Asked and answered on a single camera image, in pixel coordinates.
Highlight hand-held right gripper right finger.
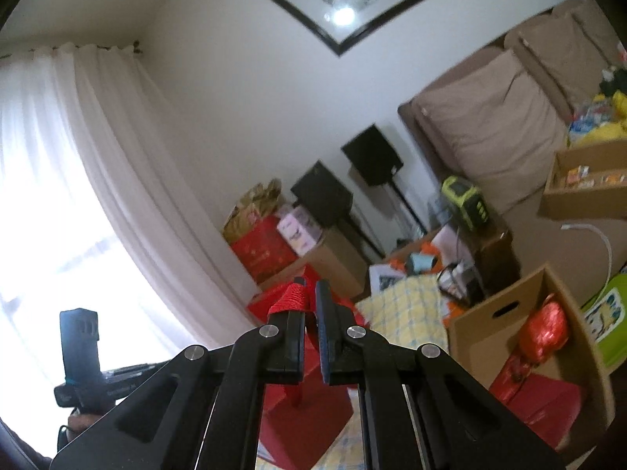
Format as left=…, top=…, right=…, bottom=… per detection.
left=316, top=279, right=566, bottom=470

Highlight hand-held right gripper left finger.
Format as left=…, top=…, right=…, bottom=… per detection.
left=49, top=281, right=307, bottom=470

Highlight red gift box white label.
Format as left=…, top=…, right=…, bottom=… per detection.
left=257, top=277, right=356, bottom=470

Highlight cardboard box with handholes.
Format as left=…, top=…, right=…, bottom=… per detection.
left=448, top=263, right=615, bottom=454

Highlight dark red paper bag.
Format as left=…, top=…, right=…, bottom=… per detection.
left=509, top=374, right=584, bottom=448

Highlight person's left forearm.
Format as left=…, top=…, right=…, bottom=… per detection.
left=0, top=418, right=57, bottom=470

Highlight person's left hand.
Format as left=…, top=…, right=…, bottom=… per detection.
left=66, top=411, right=106, bottom=439

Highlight red cookie gift box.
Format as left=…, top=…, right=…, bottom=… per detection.
left=247, top=264, right=368, bottom=329

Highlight yellow plaid tablecloth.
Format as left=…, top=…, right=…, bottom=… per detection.
left=313, top=274, right=449, bottom=470

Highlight large closed cardboard box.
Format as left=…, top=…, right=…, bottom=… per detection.
left=257, top=228, right=370, bottom=299

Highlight red box with gold bag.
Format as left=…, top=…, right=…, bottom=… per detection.
left=230, top=215, right=299, bottom=285

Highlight cluttered open cardboard box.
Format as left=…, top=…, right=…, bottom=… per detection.
left=367, top=225, right=486, bottom=304

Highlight small white pink box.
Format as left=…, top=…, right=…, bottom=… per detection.
left=277, top=206, right=324, bottom=255

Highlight light blue hair dryer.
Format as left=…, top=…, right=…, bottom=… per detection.
left=406, top=252, right=439, bottom=275

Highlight crumpled brown paper bag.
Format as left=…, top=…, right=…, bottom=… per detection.
left=223, top=179, right=287, bottom=243

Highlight black speaker on stand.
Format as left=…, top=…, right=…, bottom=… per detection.
left=341, top=124, right=427, bottom=236
left=290, top=159, right=385, bottom=260

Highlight white sheer curtain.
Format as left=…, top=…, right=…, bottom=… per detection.
left=0, top=44, right=260, bottom=422

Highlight dark wooden side table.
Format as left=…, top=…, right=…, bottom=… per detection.
left=458, top=225, right=520, bottom=299

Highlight green black portable speaker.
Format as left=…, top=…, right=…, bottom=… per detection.
left=441, top=175, right=493, bottom=230

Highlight brown sofa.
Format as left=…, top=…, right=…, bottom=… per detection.
left=398, top=0, right=627, bottom=275

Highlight large beige sofa cushion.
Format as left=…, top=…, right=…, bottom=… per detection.
left=414, top=49, right=571, bottom=201

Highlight green plastic cartoon case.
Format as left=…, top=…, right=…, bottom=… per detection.
left=580, top=264, right=627, bottom=368

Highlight shallow cardboard tray box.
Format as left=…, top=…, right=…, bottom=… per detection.
left=538, top=139, right=627, bottom=221

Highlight small snack packets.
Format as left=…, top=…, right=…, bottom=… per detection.
left=565, top=166, right=627, bottom=189

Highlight yellow cloth bag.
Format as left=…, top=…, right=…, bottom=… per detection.
left=571, top=93, right=627, bottom=145

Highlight black bag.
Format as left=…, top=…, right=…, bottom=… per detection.
left=600, top=66, right=627, bottom=103

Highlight white cable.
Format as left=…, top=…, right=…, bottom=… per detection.
left=561, top=224, right=613, bottom=304

